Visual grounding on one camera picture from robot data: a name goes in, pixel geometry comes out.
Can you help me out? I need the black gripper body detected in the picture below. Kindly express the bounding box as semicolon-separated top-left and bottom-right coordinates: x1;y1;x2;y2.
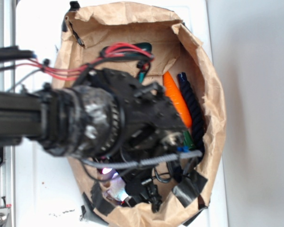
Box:
73;69;185;210

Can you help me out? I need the white paper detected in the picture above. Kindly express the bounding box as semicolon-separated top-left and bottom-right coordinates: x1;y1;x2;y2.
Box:
105;177;129;203

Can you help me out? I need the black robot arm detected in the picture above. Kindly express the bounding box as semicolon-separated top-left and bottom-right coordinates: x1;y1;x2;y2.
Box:
0;69;186;212

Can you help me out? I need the orange toy carrot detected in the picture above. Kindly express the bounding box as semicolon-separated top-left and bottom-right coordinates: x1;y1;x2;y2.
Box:
163;71;193;128

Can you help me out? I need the dark green toy cucumber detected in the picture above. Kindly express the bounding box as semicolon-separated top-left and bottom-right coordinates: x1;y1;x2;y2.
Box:
126;42;152;58

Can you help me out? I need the brown paper bag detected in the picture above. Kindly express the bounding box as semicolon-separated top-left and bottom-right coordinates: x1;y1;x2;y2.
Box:
55;1;226;227

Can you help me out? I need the dark blue rope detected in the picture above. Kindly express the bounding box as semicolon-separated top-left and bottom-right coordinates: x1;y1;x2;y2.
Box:
177;72;206;154

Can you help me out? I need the grey sleeved cable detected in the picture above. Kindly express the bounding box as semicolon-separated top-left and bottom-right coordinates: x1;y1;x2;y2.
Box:
80;150;203;169

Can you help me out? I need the red wire bundle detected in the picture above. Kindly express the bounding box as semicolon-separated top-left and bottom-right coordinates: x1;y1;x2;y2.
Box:
13;42;155;82

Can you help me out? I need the aluminium frame rail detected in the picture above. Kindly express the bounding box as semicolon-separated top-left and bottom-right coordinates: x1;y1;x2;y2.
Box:
0;0;17;227

